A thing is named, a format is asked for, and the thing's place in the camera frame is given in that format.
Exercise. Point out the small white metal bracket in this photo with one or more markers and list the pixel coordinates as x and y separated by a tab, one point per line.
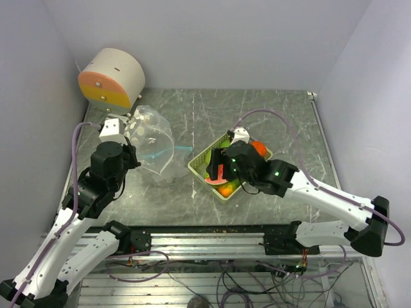
122	118

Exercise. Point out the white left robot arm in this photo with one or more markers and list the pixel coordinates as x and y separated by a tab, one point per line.
53	273

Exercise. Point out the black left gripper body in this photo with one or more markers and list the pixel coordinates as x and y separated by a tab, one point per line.
128	161

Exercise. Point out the clear polka dot zip bag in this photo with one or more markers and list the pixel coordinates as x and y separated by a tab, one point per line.
151	134

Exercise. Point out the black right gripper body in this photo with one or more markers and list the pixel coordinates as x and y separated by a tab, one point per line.
243	174

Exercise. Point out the round cream drawer cabinet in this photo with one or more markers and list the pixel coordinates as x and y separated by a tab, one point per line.
112	81

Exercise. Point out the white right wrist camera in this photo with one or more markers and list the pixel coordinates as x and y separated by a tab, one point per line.
238	136

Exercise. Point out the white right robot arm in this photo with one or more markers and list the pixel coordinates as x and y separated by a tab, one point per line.
360	222

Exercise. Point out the orange tangerine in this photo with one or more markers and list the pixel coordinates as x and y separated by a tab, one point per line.
260	148

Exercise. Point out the clear blue-zipper plastic bag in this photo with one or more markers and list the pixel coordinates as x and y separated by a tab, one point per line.
176	160

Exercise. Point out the light green cabbage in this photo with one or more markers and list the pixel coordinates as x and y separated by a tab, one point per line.
207	159

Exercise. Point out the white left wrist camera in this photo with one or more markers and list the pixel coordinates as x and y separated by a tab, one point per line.
113	130

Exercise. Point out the orange green mango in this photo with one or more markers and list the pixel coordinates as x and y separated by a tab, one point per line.
227	189

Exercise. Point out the aluminium rail base frame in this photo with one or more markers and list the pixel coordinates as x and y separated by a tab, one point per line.
203	242

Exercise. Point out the watermelon slice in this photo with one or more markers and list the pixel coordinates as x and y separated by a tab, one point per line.
220	179

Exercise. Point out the pale green plastic basket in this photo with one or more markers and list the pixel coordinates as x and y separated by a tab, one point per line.
197	166

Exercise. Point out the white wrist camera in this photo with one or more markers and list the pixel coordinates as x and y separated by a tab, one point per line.
238	136
113	130

